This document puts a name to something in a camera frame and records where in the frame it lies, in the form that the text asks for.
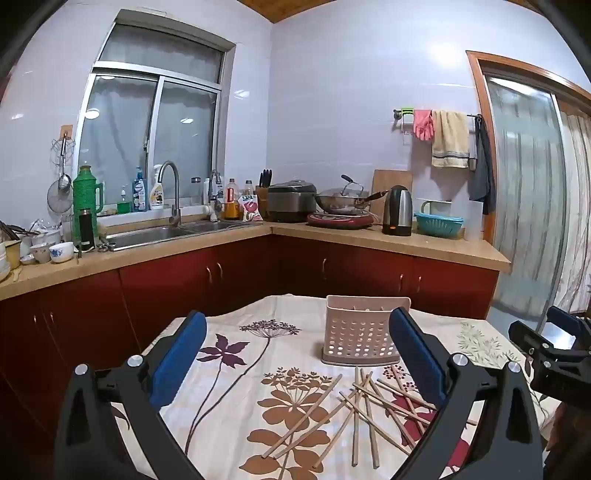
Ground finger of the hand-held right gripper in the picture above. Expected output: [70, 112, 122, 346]
[546, 305, 591, 340]
[509, 320, 555, 356]

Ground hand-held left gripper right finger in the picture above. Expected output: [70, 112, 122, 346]
[389, 307, 544, 480]

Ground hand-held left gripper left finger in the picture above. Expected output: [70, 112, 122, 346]
[54, 311, 207, 480]

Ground pink perforated utensil holder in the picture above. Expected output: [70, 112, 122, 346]
[320, 295, 411, 367]

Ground pile of wooden chopsticks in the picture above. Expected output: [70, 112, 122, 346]
[261, 367, 478, 468]

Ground floral tablecloth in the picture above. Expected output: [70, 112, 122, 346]
[113, 293, 561, 480]

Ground beige kitchen countertop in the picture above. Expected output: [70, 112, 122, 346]
[0, 217, 512, 301]

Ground striped sheer curtain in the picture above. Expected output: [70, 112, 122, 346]
[558, 111, 591, 315]

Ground stainless steel sink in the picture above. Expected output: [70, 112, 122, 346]
[99, 220, 264, 252]

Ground translucent white container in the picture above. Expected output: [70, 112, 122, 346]
[464, 199, 486, 242]

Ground teal plastic colander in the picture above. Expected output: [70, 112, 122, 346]
[414, 211, 464, 239]

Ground wood-framed glass door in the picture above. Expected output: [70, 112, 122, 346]
[466, 50, 591, 324]

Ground steel electric kettle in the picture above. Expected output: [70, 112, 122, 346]
[382, 185, 413, 237]

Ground tall steel faucet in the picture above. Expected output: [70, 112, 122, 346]
[158, 161, 182, 228]

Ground red induction cooker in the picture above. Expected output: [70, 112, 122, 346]
[307, 211, 376, 230]

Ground small steel faucet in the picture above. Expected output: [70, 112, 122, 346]
[208, 170, 225, 222]

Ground black vacuum flask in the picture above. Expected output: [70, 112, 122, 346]
[78, 209, 97, 252]

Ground white and blue bowl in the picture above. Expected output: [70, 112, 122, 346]
[48, 241, 75, 264]

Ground cooking oil bottle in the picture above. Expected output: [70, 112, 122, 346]
[224, 178, 242, 220]

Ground red snack bag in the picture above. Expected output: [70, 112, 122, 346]
[239, 194, 264, 222]

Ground white spray bottle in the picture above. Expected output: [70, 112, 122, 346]
[148, 165, 166, 210]

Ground dark grey cloth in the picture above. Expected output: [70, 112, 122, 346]
[468, 115, 497, 215]

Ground blue dish soap bottle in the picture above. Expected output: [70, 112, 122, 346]
[131, 166, 148, 213]

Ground metal wok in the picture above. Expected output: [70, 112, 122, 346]
[315, 185, 389, 215]

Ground wooden cutting board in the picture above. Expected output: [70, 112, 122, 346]
[372, 169, 413, 220]

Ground pile of white dishes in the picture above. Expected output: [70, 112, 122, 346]
[18, 220, 63, 252]

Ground wooden knife block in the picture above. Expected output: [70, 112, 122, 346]
[255, 169, 274, 217]

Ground green thermos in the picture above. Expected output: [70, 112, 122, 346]
[72, 165, 105, 217]

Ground grey rice cooker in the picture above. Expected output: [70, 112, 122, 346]
[267, 180, 318, 223]

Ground yellow enamel pot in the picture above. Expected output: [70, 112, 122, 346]
[0, 240, 23, 271]

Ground round mesh strainer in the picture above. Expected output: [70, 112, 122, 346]
[47, 178, 74, 215]

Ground yellow towel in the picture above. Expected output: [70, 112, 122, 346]
[431, 110, 471, 169]

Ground aluminium sliding window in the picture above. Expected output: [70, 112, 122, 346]
[74, 9, 237, 217]

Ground hanging metal ladle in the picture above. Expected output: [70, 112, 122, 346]
[51, 134, 77, 192]

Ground pink rubber gloves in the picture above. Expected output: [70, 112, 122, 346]
[413, 109, 435, 140]

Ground white mug green handle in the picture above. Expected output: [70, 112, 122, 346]
[420, 199, 452, 217]

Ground metal towel rail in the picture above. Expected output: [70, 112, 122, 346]
[393, 107, 483, 121]

